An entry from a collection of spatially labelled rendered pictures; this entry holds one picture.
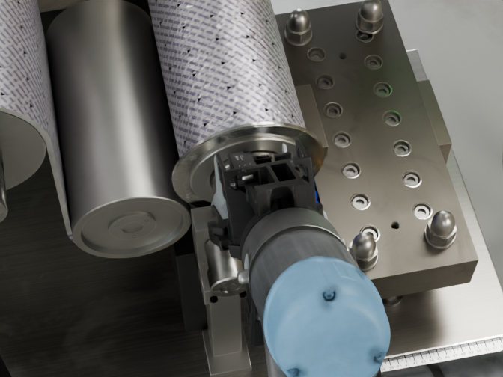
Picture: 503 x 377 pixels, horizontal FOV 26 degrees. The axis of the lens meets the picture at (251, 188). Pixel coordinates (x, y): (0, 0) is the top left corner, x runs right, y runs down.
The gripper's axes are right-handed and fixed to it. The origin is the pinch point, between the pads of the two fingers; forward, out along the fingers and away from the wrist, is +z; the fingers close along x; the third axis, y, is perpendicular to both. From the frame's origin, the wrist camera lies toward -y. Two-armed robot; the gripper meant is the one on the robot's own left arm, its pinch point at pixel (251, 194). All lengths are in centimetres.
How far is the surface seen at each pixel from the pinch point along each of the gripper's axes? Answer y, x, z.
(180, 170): 2.6, 6.1, 2.8
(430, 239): -15.5, -21.6, 17.8
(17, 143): 8.5, 19.8, -0.6
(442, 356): -31.8, -22.5, 19.8
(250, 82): 9.3, -1.8, 4.7
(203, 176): 1.4, 4.0, 3.4
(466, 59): -32, -75, 160
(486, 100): -40, -75, 150
